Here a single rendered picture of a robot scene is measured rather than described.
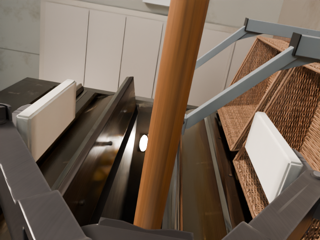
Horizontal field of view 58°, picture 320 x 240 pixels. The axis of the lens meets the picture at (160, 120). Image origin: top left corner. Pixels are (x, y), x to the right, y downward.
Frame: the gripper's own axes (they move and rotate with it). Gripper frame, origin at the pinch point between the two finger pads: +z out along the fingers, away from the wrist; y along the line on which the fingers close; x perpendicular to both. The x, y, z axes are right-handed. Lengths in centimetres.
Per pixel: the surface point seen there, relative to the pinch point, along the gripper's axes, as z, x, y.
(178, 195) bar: 15.6, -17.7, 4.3
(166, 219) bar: 10.4, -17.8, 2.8
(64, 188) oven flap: 40, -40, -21
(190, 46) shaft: 4.8, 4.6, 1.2
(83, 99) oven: 139, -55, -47
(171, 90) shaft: 4.6, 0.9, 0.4
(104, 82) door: 341, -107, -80
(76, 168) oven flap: 50, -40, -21
